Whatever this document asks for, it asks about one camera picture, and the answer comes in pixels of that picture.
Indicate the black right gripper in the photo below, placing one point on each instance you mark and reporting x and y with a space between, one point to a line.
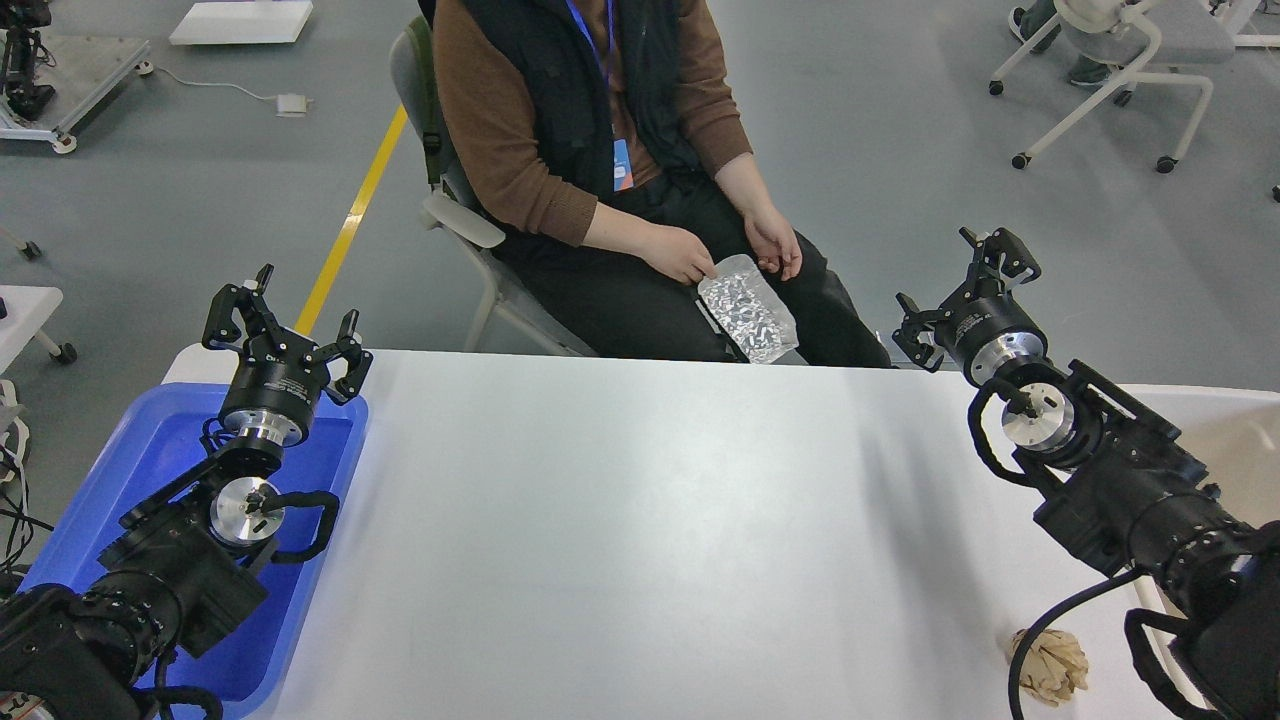
987 333

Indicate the silver foil bag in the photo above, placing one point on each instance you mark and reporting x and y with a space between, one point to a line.
741 306

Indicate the white side table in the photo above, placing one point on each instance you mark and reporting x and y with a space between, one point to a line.
26 310

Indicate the brown paper ball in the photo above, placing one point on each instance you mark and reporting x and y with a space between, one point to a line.
1054 669

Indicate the blue lanyard badge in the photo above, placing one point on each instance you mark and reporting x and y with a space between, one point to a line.
623 177

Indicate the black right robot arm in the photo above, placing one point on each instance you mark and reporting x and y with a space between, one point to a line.
1118 492

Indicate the white plastic bin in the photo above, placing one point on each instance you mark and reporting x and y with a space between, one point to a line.
1235 433

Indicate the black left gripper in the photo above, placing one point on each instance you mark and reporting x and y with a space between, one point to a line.
277 384

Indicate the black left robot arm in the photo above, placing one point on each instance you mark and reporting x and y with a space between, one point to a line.
185 572

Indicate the white flat box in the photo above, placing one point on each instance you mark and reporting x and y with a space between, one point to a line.
242 23

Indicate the grey office chair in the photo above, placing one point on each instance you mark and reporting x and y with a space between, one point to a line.
451 206

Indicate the person left hand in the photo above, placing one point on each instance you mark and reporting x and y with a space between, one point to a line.
773 241

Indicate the person right hand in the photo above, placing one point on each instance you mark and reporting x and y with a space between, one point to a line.
673 252

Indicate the seated person brown sweater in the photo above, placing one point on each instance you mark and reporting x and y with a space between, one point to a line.
604 139

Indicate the white rolling chair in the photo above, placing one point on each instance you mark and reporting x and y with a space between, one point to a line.
1140 43

